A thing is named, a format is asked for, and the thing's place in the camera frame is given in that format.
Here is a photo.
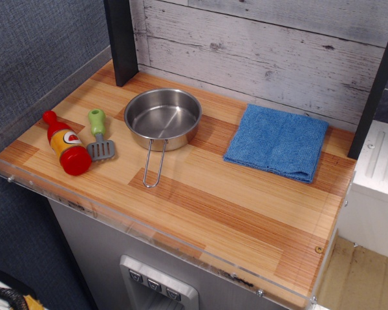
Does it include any blue cloth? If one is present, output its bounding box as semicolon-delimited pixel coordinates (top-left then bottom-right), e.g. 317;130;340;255
223;104;329;183

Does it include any stainless steel pot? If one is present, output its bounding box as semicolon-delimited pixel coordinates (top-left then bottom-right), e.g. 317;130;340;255
124;88;202;188

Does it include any red toy ketchup bottle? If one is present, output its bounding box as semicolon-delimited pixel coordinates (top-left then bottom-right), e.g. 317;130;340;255
42;110;92;176

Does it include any grey toy kitchen cabinet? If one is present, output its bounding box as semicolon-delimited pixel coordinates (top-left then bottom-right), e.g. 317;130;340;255
50;201;282;309

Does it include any silver dispenser button panel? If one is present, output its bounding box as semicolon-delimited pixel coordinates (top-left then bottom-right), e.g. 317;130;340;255
120;255;200;309

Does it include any white drainboard counter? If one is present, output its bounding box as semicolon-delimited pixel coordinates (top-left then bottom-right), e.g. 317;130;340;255
352;121;388;198

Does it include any yellow tape wad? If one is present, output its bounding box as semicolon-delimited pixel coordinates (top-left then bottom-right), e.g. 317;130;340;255
23;295;46;310

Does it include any green handled toy spatula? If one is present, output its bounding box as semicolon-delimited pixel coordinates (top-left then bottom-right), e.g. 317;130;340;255
87;109;115;161

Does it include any black left support post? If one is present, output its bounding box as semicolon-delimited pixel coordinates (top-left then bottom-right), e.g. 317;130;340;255
103;0;138;87

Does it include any black support post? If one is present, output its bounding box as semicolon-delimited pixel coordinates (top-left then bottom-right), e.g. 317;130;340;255
103;0;138;87
347;42;388;160

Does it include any black right support post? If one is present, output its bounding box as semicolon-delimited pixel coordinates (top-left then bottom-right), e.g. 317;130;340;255
347;42;388;160

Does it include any clear acrylic guard rail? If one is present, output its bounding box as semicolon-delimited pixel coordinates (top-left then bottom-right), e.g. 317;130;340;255
0;63;355;309

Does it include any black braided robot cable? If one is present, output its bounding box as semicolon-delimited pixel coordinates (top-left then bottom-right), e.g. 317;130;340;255
0;285;27;310

